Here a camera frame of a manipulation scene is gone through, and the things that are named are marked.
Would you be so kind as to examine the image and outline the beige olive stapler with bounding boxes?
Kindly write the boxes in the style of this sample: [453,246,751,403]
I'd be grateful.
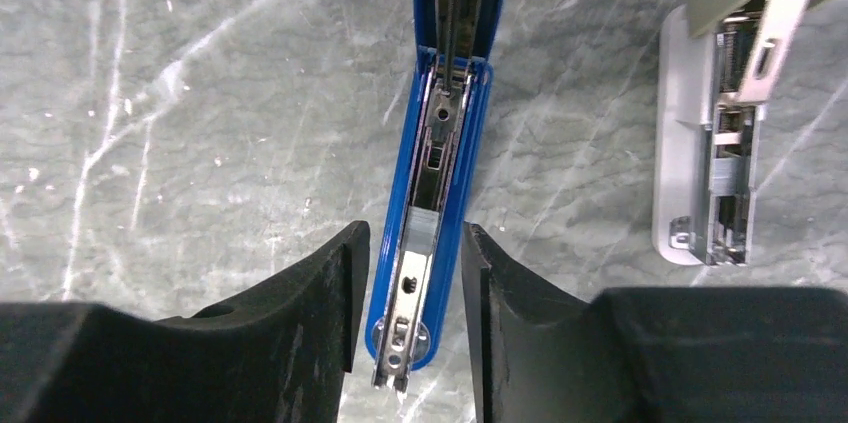
[652,0,827,266]

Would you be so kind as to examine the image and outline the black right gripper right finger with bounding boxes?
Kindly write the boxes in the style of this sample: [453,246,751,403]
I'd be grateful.
[461,224,847,422]

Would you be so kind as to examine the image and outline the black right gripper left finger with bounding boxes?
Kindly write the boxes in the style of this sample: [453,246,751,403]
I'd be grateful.
[1,221,370,422]

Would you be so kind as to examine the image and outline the blue black stapler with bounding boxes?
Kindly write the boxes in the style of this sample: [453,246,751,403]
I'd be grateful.
[365,0,504,395]

